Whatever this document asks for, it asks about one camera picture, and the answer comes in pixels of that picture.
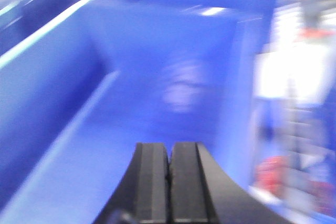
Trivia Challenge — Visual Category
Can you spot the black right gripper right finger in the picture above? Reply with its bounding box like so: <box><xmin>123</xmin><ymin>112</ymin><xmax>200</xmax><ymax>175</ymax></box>
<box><xmin>170</xmin><ymin>142</ymin><xmax>289</xmax><ymax>223</ymax></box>

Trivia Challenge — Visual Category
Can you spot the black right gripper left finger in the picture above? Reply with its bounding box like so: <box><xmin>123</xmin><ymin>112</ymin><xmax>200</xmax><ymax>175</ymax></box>
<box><xmin>93</xmin><ymin>143</ymin><xmax>169</xmax><ymax>223</ymax></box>

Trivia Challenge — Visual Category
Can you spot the blue bin top shelf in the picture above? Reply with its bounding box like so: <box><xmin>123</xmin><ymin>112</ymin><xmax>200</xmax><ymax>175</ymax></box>
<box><xmin>1</xmin><ymin>0</ymin><xmax>275</xmax><ymax>223</ymax></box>

